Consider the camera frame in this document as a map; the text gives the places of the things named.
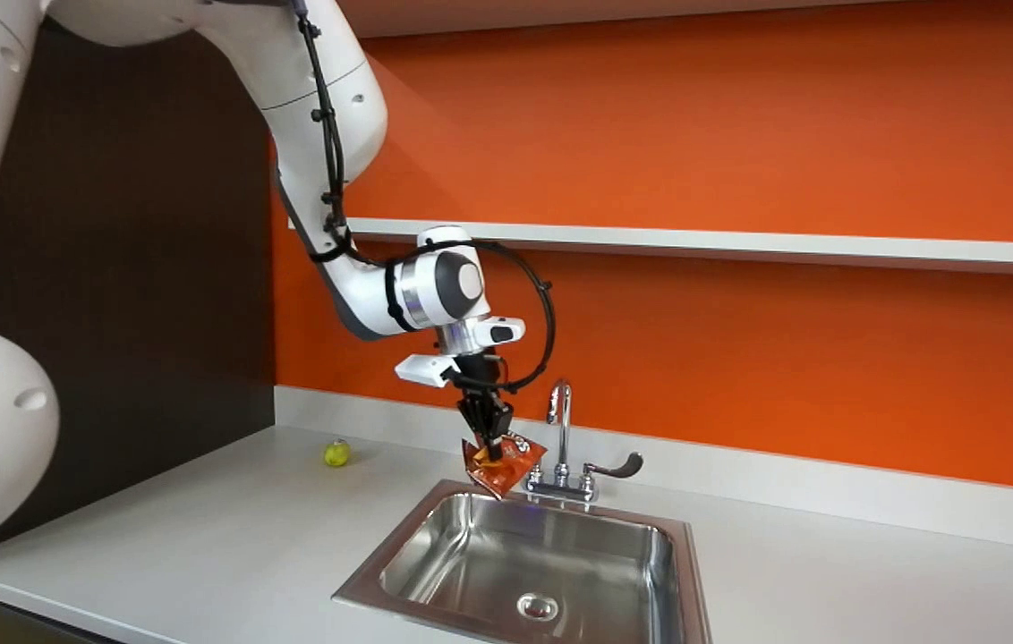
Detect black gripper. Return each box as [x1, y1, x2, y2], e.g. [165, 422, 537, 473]
[445, 351, 524, 465]

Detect orange snack packet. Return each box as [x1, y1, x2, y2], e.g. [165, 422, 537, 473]
[457, 433, 551, 504]

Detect stainless steel sink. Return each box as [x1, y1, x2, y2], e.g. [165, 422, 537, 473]
[332, 475, 715, 644]

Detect round sink drain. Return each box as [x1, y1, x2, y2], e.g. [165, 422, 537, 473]
[511, 587, 565, 625]

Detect small green ball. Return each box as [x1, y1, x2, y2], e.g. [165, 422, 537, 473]
[318, 435, 358, 473]

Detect white counter backsplash strip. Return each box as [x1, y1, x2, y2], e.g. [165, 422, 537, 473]
[271, 383, 1013, 559]

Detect chrome faucet with black handles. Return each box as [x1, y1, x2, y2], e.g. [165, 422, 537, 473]
[520, 377, 647, 515]

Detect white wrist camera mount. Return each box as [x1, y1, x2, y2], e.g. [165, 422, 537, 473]
[394, 311, 531, 391]

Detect white wall shelf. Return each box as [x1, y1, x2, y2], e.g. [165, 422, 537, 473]
[345, 216, 1013, 278]

